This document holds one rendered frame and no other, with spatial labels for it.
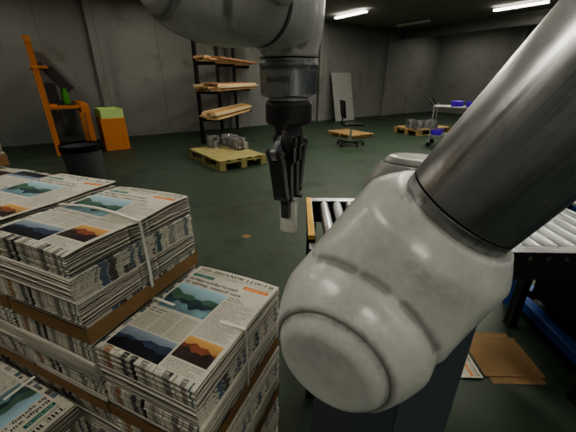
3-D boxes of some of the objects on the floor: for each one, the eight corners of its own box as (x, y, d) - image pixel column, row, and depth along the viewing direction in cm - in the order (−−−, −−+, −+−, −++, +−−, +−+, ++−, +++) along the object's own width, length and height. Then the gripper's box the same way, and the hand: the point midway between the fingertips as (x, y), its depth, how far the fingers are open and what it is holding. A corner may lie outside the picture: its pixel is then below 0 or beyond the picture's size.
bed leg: (507, 327, 190) (543, 225, 163) (501, 321, 196) (536, 220, 168) (517, 327, 190) (555, 225, 163) (511, 321, 195) (547, 220, 168)
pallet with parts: (420, 136, 816) (423, 122, 800) (392, 132, 888) (393, 117, 873) (451, 132, 882) (453, 118, 867) (422, 128, 954) (424, 115, 939)
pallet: (374, 136, 814) (375, 133, 811) (353, 140, 776) (354, 135, 772) (345, 131, 894) (345, 128, 891) (325, 134, 856) (326, 130, 852)
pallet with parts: (267, 164, 555) (267, 141, 540) (216, 172, 506) (213, 148, 491) (235, 150, 658) (233, 132, 643) (189, 156, 609) (186, 136, 594)
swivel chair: (350, 141, 751) (353, 99, 712) (369, 146, 704) (374, 100, 665) (330, 144, 720) (333, 99, 681) (349, 149, 673) (352, 101, 634)
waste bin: (106, 181, 460) (97, 139, 436) (115, 189, 426) (105, 144, 402) (68, 188, 432) (55, 143, 408) (74, 197, 398) (60, 149, 374)
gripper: (284, 96, 57) (285, 216, 67) (247, 100, 46) (255, 243, 56) (323, 97, 55) (318, 222, 64) (294, 102, 44) (293, 251, 53)
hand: (288, 215), depth 59 cm, fingers closed
